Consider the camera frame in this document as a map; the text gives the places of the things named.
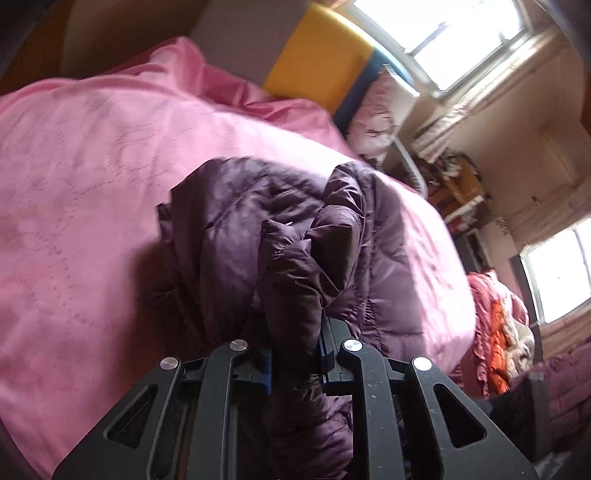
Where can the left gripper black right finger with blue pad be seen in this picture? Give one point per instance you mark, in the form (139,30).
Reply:
(410,420)

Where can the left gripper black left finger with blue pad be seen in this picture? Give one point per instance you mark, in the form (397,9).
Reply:
(180,421)

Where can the purple quilted down jacket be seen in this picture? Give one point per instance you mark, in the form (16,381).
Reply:
(263,251)

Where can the pile of red clothes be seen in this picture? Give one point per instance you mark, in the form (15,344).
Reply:
(504,344)

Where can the pink bed cover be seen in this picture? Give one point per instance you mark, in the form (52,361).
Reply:
(131,209)

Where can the cluttered yellow side table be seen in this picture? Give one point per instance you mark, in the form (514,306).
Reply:
(456,190)

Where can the pink patterned pillow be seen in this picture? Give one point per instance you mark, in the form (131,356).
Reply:
(385,107)

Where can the grey yellow blue headboard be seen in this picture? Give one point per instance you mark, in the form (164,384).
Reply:
(295,49)

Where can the bright window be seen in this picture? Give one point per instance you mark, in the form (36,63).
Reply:
(447,41)

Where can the pink window curtain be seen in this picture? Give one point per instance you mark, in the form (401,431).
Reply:
(528,56)

